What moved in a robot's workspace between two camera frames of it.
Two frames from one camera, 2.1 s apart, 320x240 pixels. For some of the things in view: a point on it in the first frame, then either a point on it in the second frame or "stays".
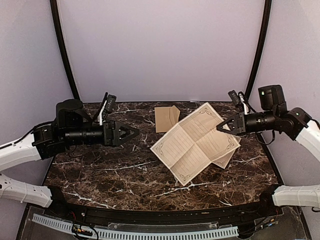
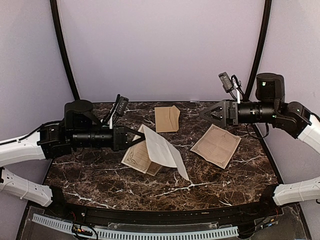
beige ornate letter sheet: x=194 y=143 to x=149 y=154
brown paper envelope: x=166 y=118 stays
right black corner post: x=261 y=50 stays
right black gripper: x=239 y=120 to x=231 y=114
